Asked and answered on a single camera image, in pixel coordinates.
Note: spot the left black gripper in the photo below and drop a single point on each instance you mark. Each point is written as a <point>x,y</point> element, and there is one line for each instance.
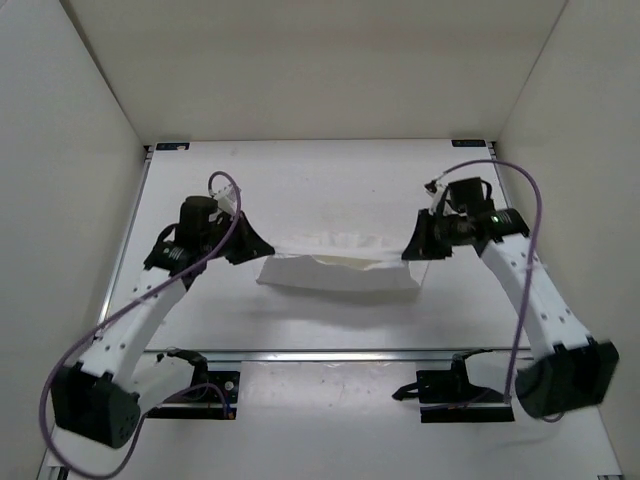
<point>253,244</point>

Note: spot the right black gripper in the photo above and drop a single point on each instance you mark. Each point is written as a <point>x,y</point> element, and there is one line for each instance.
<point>421,247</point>

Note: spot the white pleated skirt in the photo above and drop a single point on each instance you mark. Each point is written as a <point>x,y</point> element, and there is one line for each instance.
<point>347,267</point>

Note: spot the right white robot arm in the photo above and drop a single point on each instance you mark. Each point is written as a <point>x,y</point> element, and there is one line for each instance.
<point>570,370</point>

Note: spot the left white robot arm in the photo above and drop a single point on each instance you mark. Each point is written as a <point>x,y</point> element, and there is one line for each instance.
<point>106,392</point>

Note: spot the right blue corner label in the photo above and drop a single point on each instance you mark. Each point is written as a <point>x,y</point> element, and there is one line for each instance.
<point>468,143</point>

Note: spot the blue corner label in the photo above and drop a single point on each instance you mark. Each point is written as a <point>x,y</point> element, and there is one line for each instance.
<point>468,143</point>
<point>172,146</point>

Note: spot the left blue corner label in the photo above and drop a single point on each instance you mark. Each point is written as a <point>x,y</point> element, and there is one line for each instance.
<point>172,146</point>

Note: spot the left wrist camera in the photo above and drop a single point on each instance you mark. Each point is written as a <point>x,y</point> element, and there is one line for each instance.
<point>227,198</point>

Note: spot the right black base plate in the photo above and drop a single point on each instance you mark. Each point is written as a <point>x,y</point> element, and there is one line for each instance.
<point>447,395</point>

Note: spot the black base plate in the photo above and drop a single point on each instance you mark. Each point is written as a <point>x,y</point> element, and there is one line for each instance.
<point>447,395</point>
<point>216,398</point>

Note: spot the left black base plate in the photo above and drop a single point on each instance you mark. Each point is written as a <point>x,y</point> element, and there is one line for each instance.
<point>216,398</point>

